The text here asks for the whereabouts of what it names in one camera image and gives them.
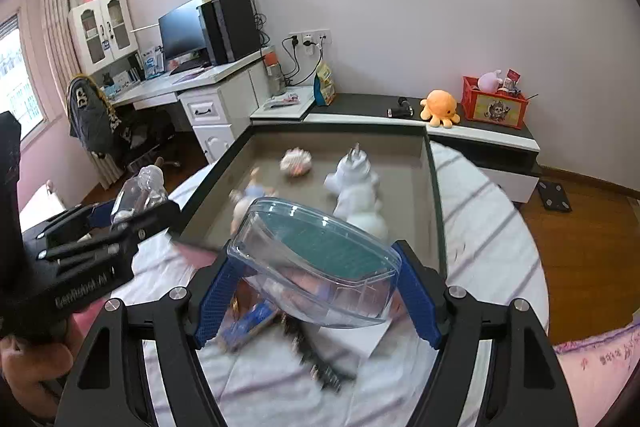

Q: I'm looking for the white desk with drawers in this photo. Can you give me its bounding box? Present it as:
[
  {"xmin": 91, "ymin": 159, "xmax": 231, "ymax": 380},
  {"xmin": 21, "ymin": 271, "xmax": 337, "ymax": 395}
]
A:
[{"xmin": 113, "ymin": 46, "xmax": 273, "ymax": 164}]

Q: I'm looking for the orange octopus plush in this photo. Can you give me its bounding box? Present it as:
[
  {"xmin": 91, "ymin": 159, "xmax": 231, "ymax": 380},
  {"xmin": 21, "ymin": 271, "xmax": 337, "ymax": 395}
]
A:
[{"xmin": 420, "ymin": 90, "xmax": 460, "ymax": 129}]

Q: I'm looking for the white unicorn figurine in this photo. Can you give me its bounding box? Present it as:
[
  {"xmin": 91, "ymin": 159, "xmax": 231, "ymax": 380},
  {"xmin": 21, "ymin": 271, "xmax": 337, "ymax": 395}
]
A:
[{"xmin": 323, "ymin": 143, "xmax": 388, "ymax": 242}]

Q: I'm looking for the snack bag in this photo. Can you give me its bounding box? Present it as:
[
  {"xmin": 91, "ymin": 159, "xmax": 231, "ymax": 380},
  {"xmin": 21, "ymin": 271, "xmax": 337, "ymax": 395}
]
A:
[{"xmin": 314, "ymin": 61, "xmax": 336, "ymax": 106}]

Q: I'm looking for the black white low cabinet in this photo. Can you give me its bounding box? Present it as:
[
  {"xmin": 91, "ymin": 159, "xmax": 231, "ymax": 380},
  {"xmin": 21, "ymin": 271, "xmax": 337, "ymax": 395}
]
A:
[{"xmin": 305, "ymin": 93, "xmax": 541, "ymax": 205}]

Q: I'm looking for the white small box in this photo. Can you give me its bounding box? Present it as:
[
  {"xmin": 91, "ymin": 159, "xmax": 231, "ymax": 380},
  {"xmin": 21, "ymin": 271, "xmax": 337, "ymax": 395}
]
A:
[{"xmin": 303, "ymin": 321, "xmax": 392, "ymax": 359}]

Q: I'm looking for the black computer monitor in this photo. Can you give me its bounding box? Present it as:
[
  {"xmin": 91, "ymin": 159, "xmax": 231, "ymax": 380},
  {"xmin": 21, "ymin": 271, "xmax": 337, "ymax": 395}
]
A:
[{"xmin": 158, "ymin": 0, "xmax": 206, "ymax": 61}]

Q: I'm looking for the bottle with orange cap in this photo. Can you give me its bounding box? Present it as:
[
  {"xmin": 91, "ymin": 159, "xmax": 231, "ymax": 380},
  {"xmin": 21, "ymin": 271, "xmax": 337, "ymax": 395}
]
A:
[{"xmin": 262, "ymin": 51, "xmax": 286, "ymax": 96}]

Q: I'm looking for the black hair clip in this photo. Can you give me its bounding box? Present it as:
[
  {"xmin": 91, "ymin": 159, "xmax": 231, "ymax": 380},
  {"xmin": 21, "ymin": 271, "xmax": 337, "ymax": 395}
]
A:
[{"xmin": 281, "ymin": 315, "xmax": 356, "ymax": 393}]

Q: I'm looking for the beige curtain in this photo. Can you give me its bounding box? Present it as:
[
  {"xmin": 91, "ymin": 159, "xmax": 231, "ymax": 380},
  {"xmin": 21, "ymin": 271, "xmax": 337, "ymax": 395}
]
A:
[{"xmin": 37, "ymin": 0, "xmax": 126, "ymax": 191}]

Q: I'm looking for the blue small box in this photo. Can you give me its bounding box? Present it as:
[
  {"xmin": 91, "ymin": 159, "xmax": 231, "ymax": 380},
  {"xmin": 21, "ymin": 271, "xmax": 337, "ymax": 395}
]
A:
[{"xmin": 216, "ymin": 300, "xmax": 280, "ymax": 352}]

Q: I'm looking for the red crate with picture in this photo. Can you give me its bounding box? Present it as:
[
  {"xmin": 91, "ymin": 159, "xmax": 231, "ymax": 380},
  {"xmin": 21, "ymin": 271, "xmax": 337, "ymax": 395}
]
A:
[{"xmin": 461, "ymin": 76, "xmax": 528, "ymax": 130}]

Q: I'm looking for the pink green open box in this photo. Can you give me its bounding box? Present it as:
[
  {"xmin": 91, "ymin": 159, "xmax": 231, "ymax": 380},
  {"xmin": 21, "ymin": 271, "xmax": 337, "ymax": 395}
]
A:
[{"xmin": 169, "ymin": 124, "xmax": 447, "ymax": 275}]

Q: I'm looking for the black bathroom scale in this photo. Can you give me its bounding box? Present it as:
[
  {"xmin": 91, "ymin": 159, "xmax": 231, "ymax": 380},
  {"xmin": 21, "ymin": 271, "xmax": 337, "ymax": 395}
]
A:
[{"xmin": 537, "ymin": 179, "xmax": 573, "ymax": 212}]

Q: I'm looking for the pink plush toy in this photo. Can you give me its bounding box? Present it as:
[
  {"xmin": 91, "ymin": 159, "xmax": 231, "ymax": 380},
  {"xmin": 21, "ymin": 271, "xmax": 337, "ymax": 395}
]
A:
[{"xmin": 476, "ymin": 69, "xmax": 502, "ymax": 93}]

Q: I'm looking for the small black device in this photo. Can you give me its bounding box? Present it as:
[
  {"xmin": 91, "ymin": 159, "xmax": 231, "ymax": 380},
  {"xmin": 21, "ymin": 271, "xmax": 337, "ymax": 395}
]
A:
[{"xmin": 387, "ymin": 96, "xmax": 414, "ymax": 119}]

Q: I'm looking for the baby doll figurine blue dress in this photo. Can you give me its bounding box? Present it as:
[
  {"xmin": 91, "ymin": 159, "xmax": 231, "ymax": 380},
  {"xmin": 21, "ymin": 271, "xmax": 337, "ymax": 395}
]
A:
[{"xmin": 229, "ymin": 167, "xmax": 278, "ymax": 235}]

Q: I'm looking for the left hand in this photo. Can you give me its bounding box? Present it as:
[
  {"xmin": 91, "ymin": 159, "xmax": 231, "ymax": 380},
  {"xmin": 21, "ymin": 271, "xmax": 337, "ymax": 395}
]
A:
[{"xmin": 1, "ymin": 317, "xmax": 84, "ymax": 421}]

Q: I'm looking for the clear plastic small bottle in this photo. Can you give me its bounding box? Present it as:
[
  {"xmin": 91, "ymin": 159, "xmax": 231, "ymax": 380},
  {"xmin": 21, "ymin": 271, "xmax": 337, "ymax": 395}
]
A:
[{"xmin": 111, "ymin": 165, "xmax": 168, "ymax": 225}]

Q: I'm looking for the white wall socket strip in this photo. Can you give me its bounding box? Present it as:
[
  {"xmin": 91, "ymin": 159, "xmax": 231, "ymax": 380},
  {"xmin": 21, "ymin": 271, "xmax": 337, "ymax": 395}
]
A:
[{"xmin": 291, "ymin": 29, "xmax": 332, "ymax": 46}]

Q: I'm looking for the clear teal plastic case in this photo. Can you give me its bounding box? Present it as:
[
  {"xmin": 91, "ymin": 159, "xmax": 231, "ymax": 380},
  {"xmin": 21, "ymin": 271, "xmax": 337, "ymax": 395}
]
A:
[{"xmin": 226, "ymin": 197, "xmax": 401, "ymax": 329}]

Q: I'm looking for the black jacket on chair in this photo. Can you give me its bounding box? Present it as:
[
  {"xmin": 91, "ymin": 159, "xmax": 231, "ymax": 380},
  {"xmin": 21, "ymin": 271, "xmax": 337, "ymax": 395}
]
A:
[{"xmin": 66, "ymin": 75, "xmax": 122, "ymax": 158}]

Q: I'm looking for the window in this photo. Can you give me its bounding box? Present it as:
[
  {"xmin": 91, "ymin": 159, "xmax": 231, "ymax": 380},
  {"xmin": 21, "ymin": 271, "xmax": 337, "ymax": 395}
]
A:
[{"xmin": 0, "ymin": 14, "xmax": 46, "ymax": 141}]

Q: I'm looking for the black office chair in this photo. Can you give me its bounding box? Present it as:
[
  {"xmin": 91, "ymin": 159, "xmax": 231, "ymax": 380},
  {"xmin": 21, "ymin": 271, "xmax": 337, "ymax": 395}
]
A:
[{"xmin": 111, "ymin": 106, "xmax": 176, "ymax": 171}]

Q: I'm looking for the white glass door cabinet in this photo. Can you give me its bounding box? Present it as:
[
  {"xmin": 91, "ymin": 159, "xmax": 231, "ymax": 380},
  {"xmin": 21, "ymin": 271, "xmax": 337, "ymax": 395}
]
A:
[{"xmin": 68, "ymin": 0, "xmax": 138, "ymax": 75}]

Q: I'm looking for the black computer tower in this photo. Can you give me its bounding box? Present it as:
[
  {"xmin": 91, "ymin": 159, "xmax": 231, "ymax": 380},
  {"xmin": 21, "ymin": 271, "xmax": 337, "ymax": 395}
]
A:
[{"xmin": 198, "ymin": 0, "xmax": 262, "ymax": 66}]

